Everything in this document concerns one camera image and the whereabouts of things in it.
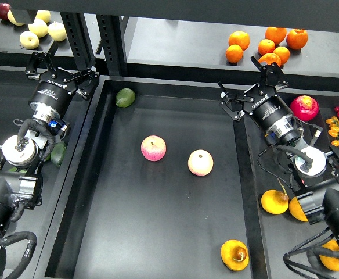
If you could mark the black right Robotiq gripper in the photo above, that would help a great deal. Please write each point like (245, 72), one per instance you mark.
(269, 112)

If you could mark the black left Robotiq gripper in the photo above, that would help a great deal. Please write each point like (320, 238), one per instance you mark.
(56, 87)

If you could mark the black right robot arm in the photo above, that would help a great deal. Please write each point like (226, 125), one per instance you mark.
(314, 174)

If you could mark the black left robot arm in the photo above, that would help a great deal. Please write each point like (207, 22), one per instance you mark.
(39, 138)

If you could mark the pale yellow pear front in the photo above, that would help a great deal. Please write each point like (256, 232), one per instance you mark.
(29, 40)

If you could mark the pale yellow pear middle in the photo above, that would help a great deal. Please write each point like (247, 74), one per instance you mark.
(38, 27)

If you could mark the pale yellow pear top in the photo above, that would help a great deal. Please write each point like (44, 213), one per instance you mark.
(44, 15)

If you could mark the green avocado at tray corner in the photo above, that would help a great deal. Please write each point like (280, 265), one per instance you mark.
(125, 97)

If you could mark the pale yellow pear under label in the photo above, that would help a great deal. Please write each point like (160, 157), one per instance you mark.
(12, 19)

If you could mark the yellow pear with long stem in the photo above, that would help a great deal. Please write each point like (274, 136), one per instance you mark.
(274, 201)

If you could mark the yellow pear middle right tray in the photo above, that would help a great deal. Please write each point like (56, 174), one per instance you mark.
(296, 210)

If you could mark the orange front of group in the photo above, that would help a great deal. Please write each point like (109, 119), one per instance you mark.
(270, 58)

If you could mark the orange far left bottom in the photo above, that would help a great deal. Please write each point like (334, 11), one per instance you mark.
(234, 53)

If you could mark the small orange centre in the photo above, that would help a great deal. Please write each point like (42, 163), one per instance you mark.
(266, 46)

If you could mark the orange right of centre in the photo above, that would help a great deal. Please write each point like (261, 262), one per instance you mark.
(283, 53)

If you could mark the red apple right tray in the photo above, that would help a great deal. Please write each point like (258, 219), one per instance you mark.
(304, 107)

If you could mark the orange far left top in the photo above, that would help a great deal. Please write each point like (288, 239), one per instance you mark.
(239, 38)

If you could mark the black left tray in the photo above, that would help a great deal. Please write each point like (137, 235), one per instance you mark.
(60, 220)

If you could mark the black tray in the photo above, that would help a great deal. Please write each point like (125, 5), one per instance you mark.
(157, 219)
(270, 236)
(60, 220)

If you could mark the black right tray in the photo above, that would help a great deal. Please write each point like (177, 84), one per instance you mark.
(270, 236)

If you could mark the orange top centre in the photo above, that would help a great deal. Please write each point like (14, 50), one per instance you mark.
(275, 34)

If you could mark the orange top right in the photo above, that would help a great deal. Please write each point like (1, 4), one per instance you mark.
(297, 38)

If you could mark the dark red apple on shelf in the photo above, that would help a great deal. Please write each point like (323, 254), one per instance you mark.
(4, 9)

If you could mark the pale peach apple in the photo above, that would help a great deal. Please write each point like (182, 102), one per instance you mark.
(200, 162)

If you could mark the pink red apple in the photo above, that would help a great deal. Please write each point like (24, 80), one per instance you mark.
(153, 148)

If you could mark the black centre tray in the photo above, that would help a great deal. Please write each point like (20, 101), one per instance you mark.
(157, 219)

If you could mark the black perforated rack post left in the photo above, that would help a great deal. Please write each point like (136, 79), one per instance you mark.
(79, 39)

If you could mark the black perforated rack post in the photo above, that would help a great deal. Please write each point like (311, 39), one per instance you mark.
(112, 42)
(79, 39)

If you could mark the dark green avocado by wall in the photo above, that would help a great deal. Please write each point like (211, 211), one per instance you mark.
(58, 153)

